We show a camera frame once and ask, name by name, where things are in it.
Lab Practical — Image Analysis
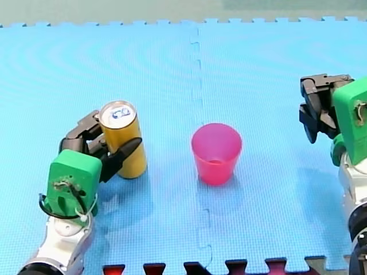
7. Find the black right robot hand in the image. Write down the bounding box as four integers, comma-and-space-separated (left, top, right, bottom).
299, 73, 355, 144

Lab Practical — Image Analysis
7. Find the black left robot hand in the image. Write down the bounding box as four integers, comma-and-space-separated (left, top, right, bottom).
58, 109, 143, 184

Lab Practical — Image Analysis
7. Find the yellow drink can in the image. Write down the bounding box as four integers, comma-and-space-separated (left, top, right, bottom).
99, 100, 148, 180

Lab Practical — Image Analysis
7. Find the pink plastic cup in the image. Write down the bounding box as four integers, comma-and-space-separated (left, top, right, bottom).
191, 123, 243, 186

